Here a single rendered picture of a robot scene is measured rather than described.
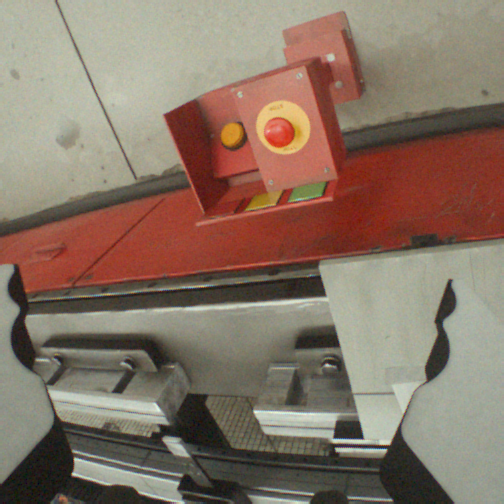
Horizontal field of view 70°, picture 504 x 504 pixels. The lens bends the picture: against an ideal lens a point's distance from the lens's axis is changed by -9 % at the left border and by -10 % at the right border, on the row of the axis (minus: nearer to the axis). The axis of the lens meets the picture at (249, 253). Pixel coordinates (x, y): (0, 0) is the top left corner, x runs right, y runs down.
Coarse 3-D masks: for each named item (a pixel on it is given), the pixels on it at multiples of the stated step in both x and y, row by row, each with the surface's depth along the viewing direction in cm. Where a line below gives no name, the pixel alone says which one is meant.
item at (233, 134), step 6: (228, 126) 59; (234, 126) 59; (240, 126) 59; (222, 132) 60; (228, 132) 59; (234, 132) 59; (240, 132) 58; (222, 138) 60; (228, 138) 59; (234, 138) 59; (240, 138) 59; (228, 144) 59; (234, 144) 59; (240, 144) 60
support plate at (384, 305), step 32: (384, 256) 32; (416, 256) 31; (448, 256) 30; (480, 256) 29; (352, 288) 34; (384, 288) 33; (416, 288) 32; (480, 288) 30; (352, 320) 36; (384, 320) 35; (416, 320) 34; (352, 352) 38; (384, 352) 37; (416, 352) 36; (352, 384) 41; (384, 416) 42
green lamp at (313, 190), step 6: (300, 186) 54; (306, 186) 53; (312, 186) 52; (318, 186) 51; (324, 186) 51; (294, 192) 52; (300, 192) 52; (306, 192) 51; (312, 192) 50; (318, 192) 50; (294, 198) 51; (300, 198) 50; (306, 198) 49
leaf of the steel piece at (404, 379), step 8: (392, 368) 38; (400, 368) 37; (408, 368) 37; (416, 368) 36; (424, 368) 36; (392, 376) 37; (400, 376) 36; (408, 376) 36; (416, 376) 35; (424, 376) 35; (384, 384) 37; (392, 384) 36; (400, 384) 39; (408, 384) 38; (416, 384) 38; (400, 392) 39; (408, 392) 39; (400, 400) 40; (408, 400) 40
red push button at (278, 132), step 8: (272, 120) 48; (280, 120) 48; (264, 128) 49; (272, 128) 48; (280, 128) 48; (288, 128) 48; (264, 136) 50; (272, 136) 49; (280, 136) 49; (288, 136) 48; (272, 144) 50; (280, 144) 49; (288, 144) 49
